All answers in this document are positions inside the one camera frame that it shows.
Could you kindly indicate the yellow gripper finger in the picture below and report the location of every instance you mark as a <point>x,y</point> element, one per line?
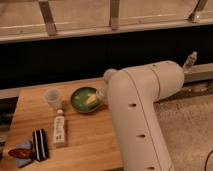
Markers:
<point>91,99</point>

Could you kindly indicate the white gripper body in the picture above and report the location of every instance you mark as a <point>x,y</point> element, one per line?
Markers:
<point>102,94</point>

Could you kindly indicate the green ceramic bowl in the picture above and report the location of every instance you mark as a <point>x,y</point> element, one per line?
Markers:
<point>79,97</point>

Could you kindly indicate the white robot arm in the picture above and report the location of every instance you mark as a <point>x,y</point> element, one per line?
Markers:
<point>130,94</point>

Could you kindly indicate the clear plastic cup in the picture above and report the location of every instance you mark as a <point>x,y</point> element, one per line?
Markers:
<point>54,98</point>

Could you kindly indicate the white tube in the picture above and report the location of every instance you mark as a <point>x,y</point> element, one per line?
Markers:
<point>59,135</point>

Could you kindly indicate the wooden table board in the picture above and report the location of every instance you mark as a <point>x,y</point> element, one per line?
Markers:
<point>90,140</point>

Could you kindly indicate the black white striped box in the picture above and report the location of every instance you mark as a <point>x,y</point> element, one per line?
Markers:
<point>40,145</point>

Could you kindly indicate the red brown pouch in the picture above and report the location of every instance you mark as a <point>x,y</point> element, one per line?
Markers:
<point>21,153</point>

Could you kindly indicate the small clear bottle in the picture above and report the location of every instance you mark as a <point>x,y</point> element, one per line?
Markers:
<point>190,61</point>

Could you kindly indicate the metal window frame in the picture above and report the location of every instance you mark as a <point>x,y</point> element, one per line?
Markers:
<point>26,20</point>

